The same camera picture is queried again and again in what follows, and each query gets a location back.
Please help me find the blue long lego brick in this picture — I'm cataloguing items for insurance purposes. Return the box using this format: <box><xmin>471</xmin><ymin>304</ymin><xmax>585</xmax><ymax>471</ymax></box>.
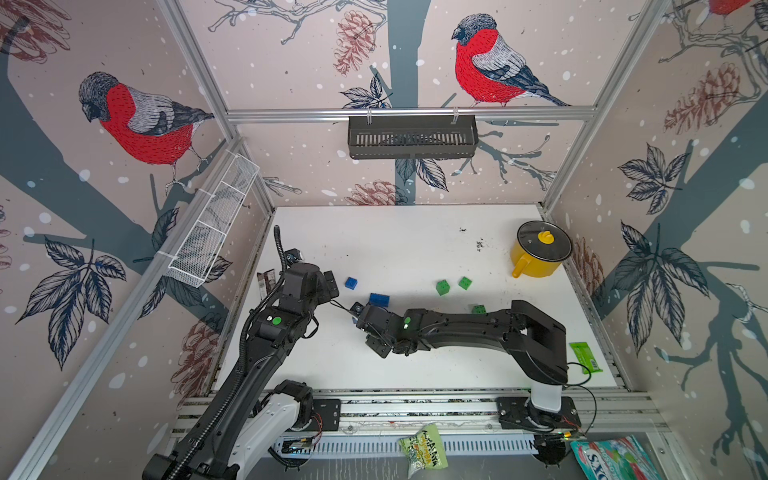
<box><xmin>368</xmin><ymin>293</ymin><xmax>390</xmax><ymax>308</ymax></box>

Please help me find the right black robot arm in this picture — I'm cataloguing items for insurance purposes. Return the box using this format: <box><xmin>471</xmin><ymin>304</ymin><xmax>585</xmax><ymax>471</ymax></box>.
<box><xmin>352</xmin><ymin>300</ymin><xmax>568</xmax><ymax>420</ymax></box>

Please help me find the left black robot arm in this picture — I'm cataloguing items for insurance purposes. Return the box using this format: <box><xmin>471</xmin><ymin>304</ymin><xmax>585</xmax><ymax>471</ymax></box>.
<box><xmin>142</xmin><ymin>262</ymin><xmax>339</xmax><ymax>479</ymax></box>

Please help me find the brown snack wrapper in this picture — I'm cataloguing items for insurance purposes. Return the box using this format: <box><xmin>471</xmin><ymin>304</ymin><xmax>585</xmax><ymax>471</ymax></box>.
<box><xmin>257</xmin><ymin>269</ymin><xmax>277</xmax><ymax>299</ymax></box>

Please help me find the green snack packet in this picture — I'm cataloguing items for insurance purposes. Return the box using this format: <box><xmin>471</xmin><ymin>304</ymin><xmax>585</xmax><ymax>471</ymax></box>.
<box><xmin>398</xmin><ymin>424</ymin><xmax>449</xmax><ymax>479</ymax></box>

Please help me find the yellow pot with lid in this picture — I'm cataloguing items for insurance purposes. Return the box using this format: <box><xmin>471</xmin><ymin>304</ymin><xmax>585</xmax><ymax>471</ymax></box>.
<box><xmin>510</xmin><ymin>220</ymin><xmax>573</xmax><ymax>278</ymax></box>

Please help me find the green candy wrapper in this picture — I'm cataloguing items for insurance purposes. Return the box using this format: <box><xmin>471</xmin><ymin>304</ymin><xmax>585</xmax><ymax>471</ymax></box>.
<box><xmin>570</xmin><ymin>342</ymin><xmax>603</xmax><ymax>374</ymax></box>

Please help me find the colourful tissue packet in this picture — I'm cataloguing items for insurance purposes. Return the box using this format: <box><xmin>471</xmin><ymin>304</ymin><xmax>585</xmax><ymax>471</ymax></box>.
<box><xmin>571</xmin><ymin>436</ymin><xmax>662</xmax><ymax>480</ymax></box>

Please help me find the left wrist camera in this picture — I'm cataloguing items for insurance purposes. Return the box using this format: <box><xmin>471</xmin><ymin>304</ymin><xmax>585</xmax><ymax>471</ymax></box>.
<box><xmin>283</xmin><ymin>248</ymin><xmax>302</xmax><ymax>268</ymax></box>

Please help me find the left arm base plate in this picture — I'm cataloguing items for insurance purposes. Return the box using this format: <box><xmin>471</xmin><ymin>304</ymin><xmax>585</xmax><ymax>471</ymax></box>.
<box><xmin>301</xmin><ymin>398</ymin><xmax>342</xmax><ymax>433</ymax></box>

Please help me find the white wire mesh shelf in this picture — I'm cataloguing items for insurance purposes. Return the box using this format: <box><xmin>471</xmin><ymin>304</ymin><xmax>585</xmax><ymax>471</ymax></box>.
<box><xmin>164</xmin><ymin>153</ymin><xmax>259</xmax><ymax>288</ymax></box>

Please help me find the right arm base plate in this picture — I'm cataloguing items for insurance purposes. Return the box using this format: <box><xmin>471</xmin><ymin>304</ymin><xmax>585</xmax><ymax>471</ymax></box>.
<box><xmin>496</xmin><ymin>396</ymin><xmax>582</xmax><ymax>434</ymax></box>

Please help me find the black hanging wire basket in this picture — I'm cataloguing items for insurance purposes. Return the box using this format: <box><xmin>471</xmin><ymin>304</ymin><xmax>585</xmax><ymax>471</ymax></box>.
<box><xmin>347</xmin><ymin>115</ymin><xmax>479</xmax><ymax>160</ymax></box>

